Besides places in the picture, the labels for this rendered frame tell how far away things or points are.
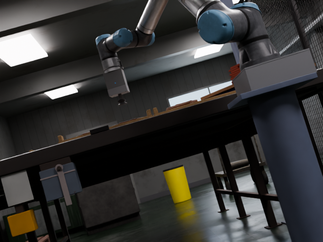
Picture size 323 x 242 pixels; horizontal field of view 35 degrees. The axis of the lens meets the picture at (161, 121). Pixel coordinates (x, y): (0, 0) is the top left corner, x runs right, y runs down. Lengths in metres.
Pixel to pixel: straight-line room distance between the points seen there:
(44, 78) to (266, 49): 7.90
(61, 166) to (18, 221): 0.26
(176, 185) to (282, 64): 7.72
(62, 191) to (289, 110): 0.90
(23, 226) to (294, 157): 1.03
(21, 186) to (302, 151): 1.06
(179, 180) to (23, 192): 7.47
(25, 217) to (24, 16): 4.13
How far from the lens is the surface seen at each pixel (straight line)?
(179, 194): 9.43
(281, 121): 1.79
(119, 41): 2.17
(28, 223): 2.03
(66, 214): 9.97
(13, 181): 2.06
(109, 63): 2.25
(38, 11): 5.94
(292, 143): 1.79
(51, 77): 9.51
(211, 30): 1.76
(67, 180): 2.01
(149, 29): 2.24
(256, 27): 1.86
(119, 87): 2.23
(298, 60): 1.82
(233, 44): 4.25
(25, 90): 9.57
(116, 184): 8.37
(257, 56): 1.82
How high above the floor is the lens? 0.71
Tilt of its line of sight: 5 degrees up
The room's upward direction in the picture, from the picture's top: 17 degrees counter-clockwise
